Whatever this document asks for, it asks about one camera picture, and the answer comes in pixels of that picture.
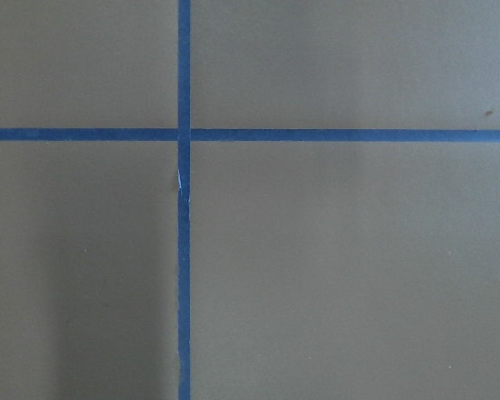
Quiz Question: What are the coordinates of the brown paper table cover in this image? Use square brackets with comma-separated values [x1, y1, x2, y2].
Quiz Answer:
[0, 1, 500, 399]

